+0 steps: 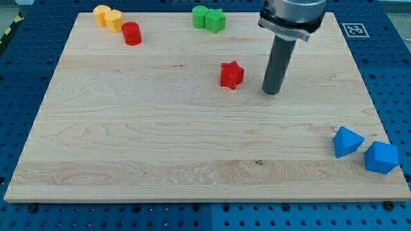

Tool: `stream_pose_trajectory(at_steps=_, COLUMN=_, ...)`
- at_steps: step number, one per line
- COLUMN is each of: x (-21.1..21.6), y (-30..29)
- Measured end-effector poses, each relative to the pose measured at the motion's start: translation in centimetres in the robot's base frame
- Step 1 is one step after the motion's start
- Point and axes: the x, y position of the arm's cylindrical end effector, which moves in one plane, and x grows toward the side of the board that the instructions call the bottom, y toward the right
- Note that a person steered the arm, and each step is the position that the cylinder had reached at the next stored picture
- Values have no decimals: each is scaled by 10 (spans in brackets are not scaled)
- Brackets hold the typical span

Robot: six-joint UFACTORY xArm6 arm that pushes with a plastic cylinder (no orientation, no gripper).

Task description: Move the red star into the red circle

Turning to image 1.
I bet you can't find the black board stop bolt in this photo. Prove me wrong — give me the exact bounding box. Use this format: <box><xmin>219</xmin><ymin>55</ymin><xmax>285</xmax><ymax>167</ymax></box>
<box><xmin>383</xmin><ymin>201</ymin><xmax>396</xmax><ymax>211</ymax></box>
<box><xmin>27</xmin><ymin>203</ymin><xmax>39</xmax><ymax>213</ymax></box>

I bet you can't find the blue cube block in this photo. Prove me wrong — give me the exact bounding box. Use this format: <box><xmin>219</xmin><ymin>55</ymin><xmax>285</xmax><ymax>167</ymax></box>
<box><xmin>364</xmin><ymin>141</ymin><xmax>399</xmax><ymax>175</ymax></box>

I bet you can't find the blue triangle block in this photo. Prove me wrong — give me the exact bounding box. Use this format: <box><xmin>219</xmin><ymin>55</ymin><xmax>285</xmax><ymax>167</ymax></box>
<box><xmin>333</xmin><ymin>126</ymin><xmax>365</xmax><ymax>158</ymax></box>

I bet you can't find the red star block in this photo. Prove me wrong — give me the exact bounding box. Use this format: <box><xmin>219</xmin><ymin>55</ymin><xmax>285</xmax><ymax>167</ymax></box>
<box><xmin>220</xmin><ymin>61</ymin><xmax>245</xmax><ymax>90</ymax></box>

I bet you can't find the red cylinder block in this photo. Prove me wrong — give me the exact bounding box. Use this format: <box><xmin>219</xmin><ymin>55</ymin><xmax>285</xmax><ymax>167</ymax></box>
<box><xmin>121</xmin><ymin>21</ymin><xmax>142</xmax><ymax>46</ymax></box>

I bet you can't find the green cylinder block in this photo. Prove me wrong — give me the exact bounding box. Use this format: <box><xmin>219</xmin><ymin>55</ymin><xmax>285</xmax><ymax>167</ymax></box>
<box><xmin>191</xmin><ymin>6</ymin><xmax>209</xmax><ymax>29</ymax></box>

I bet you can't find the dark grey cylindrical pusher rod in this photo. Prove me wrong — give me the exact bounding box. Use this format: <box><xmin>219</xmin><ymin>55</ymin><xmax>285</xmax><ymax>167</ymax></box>
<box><xmin>262</xmin><ymin>36</ymin><xmax>296</xmax><ymax>95</ymax></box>

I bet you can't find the black board stop bolt right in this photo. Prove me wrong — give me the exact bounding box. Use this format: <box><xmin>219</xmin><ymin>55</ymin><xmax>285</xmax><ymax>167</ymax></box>
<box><xmin>383</xmin><ymin>201</ymin><xmax>396</xmax><ymax>211</ymax></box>

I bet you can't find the yellow cylinder block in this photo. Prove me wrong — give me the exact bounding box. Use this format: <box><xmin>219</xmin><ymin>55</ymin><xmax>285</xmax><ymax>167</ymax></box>
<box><xmin>92</xmin><ymin>4</ymin><xmax>111</xmax><ymax>27</ymax></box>

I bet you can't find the yellow hexagon block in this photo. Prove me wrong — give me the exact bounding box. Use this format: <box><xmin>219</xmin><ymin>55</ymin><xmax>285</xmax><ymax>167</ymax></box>
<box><xmin>105</xmin><ymin>10</ymin><xmax>123</xmax><ymax>33</ymax></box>

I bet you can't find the white fiducial marker tag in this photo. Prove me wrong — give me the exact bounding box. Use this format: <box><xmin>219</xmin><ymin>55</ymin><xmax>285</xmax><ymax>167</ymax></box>
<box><xmin>342</xmin><ymin>22</ymin><xmax>369</xmax><ymax>38</ymax></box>

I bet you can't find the light wooden board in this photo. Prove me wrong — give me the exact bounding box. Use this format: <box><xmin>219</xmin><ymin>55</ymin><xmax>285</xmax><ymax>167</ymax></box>
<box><xmin>4</xmin><ymin>13</ymin><xmax>410</xmax><ymax>203</ymax></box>

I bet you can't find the green star block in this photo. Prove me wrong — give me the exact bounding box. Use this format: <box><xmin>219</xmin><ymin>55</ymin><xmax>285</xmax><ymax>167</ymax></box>
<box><xmin>205</xmin><ymin>9</ymin><xmax>226</xmax><ymax>33</ymax></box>

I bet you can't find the black board stop bolt left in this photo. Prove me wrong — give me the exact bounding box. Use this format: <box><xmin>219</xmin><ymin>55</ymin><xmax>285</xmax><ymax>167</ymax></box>
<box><xmin>27</xmin><ymin>203</ymin><xmax>39</xmax><ymax>213</ymax></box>

